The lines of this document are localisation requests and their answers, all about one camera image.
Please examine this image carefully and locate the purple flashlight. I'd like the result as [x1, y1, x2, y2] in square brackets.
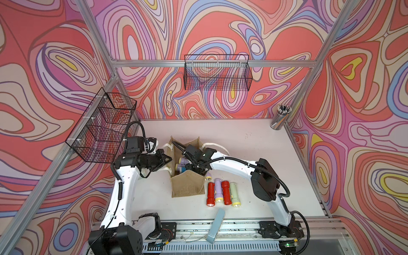
[178, 157, 191, 166]
[205, 172, 212, 181]
[214, 178, 224, 203]

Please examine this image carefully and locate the brown burlap tote bag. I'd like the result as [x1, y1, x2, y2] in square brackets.
[162, 136, 208, 198]

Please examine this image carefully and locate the green flashlight row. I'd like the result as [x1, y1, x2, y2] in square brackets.
[229, 182, 241, 207]

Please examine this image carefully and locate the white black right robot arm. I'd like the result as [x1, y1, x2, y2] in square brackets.
[172, 141, 310, 240]

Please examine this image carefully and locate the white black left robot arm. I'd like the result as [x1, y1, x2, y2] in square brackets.
[86, 121, 172, 255]

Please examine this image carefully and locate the red flashlight lower middle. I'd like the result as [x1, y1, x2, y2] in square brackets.
[221, 181, 232, 206]

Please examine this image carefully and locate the red flashlight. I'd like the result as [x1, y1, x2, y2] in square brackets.
[206, 182, 215, 207]
[221, 181, 232, 206]

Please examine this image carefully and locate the red flashlight lower left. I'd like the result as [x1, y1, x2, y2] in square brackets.
[206, 182, 215, 207]

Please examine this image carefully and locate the grey blue rectangular block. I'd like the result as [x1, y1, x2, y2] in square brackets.
[206, 209, 225, 244]

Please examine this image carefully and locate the silver metal pen cup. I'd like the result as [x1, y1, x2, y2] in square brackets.
[270, 105, 292, 130]

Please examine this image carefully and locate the black wire basket left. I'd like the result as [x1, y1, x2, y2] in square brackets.
[65, 88, 137, 163]

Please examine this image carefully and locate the black wire basket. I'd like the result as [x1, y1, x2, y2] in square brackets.
[65, 88, 137, 163]
[183, 53, 253, 91]

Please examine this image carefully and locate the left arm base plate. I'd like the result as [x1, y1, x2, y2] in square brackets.
[146, 222, 177, 241]

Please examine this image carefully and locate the black wire basket back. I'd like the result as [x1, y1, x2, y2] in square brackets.
[183, 53, 253, 91]

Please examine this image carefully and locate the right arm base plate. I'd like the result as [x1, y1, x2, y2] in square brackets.
[258, 221, 305, 239]

